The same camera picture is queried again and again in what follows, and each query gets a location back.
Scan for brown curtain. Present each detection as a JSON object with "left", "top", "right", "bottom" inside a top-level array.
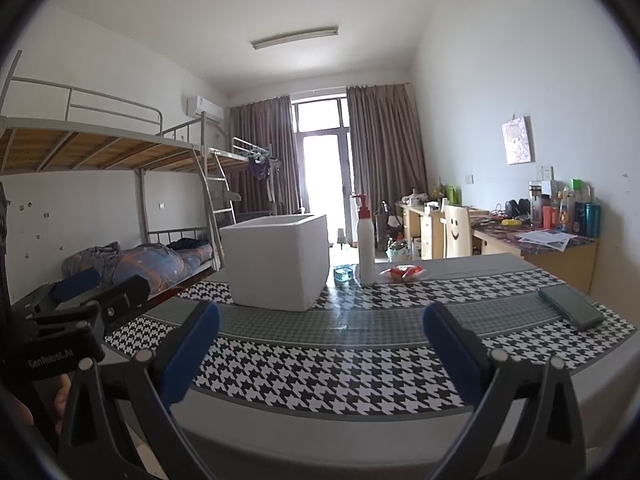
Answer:
[
  {"left": 346, "top": 82, "right": 428, "bottom": 206},
  {"left": 228, "top": 95, "right": 301, "bottom": 216}
]

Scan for white pump bottle red cap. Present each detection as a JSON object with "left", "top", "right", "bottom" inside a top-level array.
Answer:
[{"left": 351, "top": 193, "right": 378, "bottom": 286}]

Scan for houndstooth tablecloth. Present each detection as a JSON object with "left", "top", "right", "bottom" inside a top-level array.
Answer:
[{"left": 102, "top": 252, "right": 638, "bottom": 418}]

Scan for wooden chair with smiley face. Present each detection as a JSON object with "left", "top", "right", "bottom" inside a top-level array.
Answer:
[{"left": 441, "top": 204, "right": 473, "bottom": 259}]

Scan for ceiling tube light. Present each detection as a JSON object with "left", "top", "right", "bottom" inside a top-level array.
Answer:
[{"left": 251, "top": 25, "right": 339, "bottom": 51}]

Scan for metal bunk bed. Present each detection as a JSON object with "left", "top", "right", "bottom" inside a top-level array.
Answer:
[
  {"left": 207, "top": 136, "right": 281, "bottom": 226},
  {"left": 0, "top": 50, "right": 236, "bottom": 311}
]

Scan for glass balcony door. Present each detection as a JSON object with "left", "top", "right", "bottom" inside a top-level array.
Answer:
[{"left": 291, "top": 97, "right": 351, "bottom": 226}]

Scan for white foam box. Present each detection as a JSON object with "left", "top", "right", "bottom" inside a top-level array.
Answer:
[{"left": 219, "top": 214, "right": 329, "bottom": 312}]

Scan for row of toiletry bottles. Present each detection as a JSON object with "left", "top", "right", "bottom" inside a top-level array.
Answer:
[{"left": 529, "top": 178, "right": 602, "bottom": 238}]

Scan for printed papers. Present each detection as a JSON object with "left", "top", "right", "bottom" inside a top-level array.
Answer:
[{"left": 515, "top": 229, "right": 576, "bottom": 252}]

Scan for red snack packet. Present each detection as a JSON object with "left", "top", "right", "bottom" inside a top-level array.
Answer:
[{"left": 380, "top": 264, "right": 426, "bottom": 281}]

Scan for blue patterned bedding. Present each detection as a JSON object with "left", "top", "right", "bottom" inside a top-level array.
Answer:
[{"left": 62, "top": 240, "right": 211, "bottom": 291}]

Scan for wooden desk with patterned top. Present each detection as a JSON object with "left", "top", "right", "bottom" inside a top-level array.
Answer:
[{"left": 470, "top": 217, "right": 599, "bottom": 296}]

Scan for white air conditioner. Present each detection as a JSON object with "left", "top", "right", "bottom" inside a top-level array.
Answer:
[{"left": 186, "top": 95, "right": 224, "bottom": 122}]

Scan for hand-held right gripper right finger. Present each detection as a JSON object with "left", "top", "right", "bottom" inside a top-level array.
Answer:
[{"left": 421, "top": 301, "right": 587, "bottom": 480}]

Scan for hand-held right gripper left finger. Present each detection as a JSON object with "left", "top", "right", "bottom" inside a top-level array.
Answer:
[{"left": 57, "top": 301, "right": 222, "bottom": 480}]

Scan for dark hanging clothes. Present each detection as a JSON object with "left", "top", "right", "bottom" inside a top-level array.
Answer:
[{"left": 247, "top": 152, "right": 278, "bottom": 201}]

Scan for dark green phone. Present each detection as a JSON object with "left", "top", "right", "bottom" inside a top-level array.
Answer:
[{"left": 538, "top": 285, "right": 606, "bottom": 331}]

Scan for grey waste bin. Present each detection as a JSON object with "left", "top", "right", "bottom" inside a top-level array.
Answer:
[{"left": 386, "top": 237, "right": 416, "bottom": 262}]

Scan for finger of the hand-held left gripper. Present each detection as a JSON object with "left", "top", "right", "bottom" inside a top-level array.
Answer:
[
  {"left": 96, "top": 274, "right": 152, "bottom": 332},
  {"left": 51, "top": 267, "right": 102, "bottom": 304}
]

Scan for pink wall picture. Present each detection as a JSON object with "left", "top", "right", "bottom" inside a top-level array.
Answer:
[{"left": 501, "top": 116, "right": 535, "bottom": 166}]

